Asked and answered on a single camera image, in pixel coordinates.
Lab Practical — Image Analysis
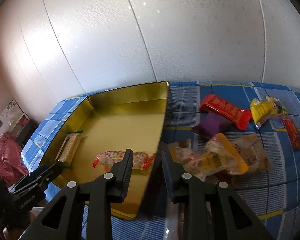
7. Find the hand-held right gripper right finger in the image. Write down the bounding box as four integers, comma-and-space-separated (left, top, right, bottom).
161, 150, 274, 240

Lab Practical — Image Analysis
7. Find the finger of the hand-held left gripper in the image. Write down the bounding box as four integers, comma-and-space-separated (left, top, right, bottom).
21, 163, 63, 188

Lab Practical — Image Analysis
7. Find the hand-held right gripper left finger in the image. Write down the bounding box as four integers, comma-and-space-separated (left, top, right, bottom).
19, 149, 134, 240

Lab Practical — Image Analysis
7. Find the gold tin box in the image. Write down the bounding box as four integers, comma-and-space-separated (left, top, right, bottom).
39, 81, 170, 221

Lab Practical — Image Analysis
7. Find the purple snack packet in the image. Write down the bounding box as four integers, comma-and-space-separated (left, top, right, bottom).
191, 112, 234, 140

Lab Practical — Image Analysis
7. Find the red and white snack packet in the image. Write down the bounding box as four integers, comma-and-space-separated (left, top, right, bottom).
92, 151, 157, 172

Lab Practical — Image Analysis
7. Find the clear pastry packet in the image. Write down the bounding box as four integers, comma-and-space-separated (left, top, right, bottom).
169, 139, 198, 167

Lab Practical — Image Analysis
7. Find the green-edged cracker packet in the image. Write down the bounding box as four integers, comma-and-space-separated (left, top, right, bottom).
55, 130, 83, 167

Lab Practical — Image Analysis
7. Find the clear packet with yellow label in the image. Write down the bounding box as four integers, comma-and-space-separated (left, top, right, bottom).
180, 136, 240, 180

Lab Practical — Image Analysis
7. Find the pink blanket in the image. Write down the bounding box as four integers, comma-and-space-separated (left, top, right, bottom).
0, 132, 29, 188

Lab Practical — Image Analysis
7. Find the dark cabinet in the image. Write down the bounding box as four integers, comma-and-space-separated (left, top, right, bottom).
15, 112, 39, 147

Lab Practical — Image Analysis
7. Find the orange stick packet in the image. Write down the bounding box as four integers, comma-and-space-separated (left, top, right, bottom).
216, 133, 248, 174

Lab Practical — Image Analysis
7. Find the brown bread packet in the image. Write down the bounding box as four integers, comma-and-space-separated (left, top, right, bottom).
227, 133, 273, 175

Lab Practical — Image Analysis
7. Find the blue plaid cloth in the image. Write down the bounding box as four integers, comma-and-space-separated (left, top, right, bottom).
21, 81, 300, 240

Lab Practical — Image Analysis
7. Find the yellow snack packet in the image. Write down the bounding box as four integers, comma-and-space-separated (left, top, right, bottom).
250, 96, 289, 130

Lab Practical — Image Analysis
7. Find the small red snack packet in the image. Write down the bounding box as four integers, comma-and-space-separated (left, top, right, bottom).
282, 119, 300, 150

